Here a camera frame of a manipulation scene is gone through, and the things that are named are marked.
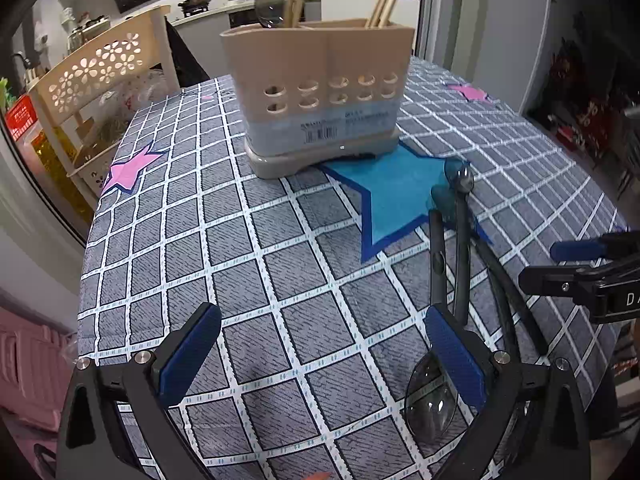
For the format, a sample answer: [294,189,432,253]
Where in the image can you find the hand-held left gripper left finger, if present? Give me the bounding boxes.
[55,302,223,480]

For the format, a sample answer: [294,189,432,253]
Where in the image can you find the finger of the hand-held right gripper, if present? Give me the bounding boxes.
[518,262,601,307]
[550,230,640,264]

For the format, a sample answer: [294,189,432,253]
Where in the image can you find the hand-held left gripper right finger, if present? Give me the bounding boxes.
[424,305,593,480]

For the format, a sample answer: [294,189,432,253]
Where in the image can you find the beige plastic utensil holder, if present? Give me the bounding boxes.
[220,17,415,180]

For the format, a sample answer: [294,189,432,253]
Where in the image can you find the grey checked tablecloth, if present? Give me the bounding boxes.
[77,55,631,480]

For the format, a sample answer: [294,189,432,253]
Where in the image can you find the red decorations pile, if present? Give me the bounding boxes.
[545,35,640,172]

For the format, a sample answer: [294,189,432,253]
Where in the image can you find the blue star sticker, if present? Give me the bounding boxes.
[320,142,493,264]

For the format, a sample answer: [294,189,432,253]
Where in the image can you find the yellow oil bottle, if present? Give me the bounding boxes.
[30,127,84,202]

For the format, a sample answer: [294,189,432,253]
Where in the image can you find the clear plastic bags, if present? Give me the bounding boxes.
[100,70,172,127]

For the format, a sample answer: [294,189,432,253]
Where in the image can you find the red labelled box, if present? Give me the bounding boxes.
[5,95,44,141]

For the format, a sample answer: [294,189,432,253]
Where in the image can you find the beige flower-cutout storage cart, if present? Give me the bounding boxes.
[27,5,181,196]

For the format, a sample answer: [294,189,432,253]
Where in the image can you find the black kitchen faucet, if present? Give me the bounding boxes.
[12,51,41,79]

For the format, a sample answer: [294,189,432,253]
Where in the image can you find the black built-in oven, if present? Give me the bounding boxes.
[229,7,261,29]

